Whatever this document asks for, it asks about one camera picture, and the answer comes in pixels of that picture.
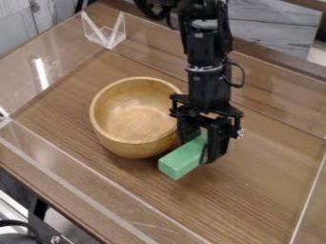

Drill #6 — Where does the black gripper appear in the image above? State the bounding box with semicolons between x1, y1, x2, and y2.
172;65;245;165

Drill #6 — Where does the green rectangular block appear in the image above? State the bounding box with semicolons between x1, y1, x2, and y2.
158;133;208;180

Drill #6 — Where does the brown wooden bowl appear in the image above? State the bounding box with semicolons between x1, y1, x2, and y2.
90;76;182;159

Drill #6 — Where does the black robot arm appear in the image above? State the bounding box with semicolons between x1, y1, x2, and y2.
134;0;245;164

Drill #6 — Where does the clear acrylic tray wall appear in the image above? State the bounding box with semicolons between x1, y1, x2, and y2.
0;17;326;244

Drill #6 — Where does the clear acrylic corner bracket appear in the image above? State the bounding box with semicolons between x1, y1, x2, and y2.
81;11;126;50

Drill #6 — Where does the black table leg bracket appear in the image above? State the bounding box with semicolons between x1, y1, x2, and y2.
29;198;74;244

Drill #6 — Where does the black cable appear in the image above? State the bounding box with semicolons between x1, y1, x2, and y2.
0;218;41;244

